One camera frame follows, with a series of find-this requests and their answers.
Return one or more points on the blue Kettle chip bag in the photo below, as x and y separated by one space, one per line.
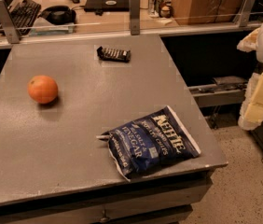
143 144

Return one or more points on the grey lower shelf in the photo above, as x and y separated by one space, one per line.
223 91

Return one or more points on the glass partition panel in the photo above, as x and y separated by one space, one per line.
111 24

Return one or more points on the wooden cabinet box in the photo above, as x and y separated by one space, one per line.
189 12

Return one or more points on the small round brown object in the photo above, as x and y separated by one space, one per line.
166 12

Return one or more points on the black snack bar wrapper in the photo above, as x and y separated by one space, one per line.
114 55

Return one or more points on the black laptop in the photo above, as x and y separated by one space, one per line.
106 5

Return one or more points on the black headphones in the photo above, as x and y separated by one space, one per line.
59 15

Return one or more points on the orange fruit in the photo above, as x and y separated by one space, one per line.
43 89

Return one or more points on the black keyboard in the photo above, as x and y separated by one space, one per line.
24 15

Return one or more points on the metal bracket right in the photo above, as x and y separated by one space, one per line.
245 12

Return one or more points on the metal bracket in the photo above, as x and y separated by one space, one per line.
245 12
134 6
11 33

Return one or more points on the metal bracket middle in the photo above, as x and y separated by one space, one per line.
134 6

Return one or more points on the metal bracket left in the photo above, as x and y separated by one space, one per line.
11 33

